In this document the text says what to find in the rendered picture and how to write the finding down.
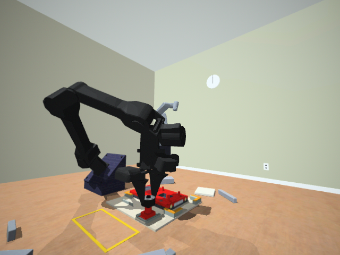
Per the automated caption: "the yellow rectangular outline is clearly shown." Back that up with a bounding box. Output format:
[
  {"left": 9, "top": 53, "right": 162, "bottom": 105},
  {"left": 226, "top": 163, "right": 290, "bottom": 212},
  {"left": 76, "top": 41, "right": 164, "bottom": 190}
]
[{"left": 72, "top": 209, "right": 140, "bottom": 253}]

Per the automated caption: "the cream flat rectangular block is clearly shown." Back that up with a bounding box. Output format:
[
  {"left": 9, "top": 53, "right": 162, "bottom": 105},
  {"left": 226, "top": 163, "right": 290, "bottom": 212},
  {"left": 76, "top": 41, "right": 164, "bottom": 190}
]
[{"left": 194, "top": 187, "right": 215, "bottom": 197}]

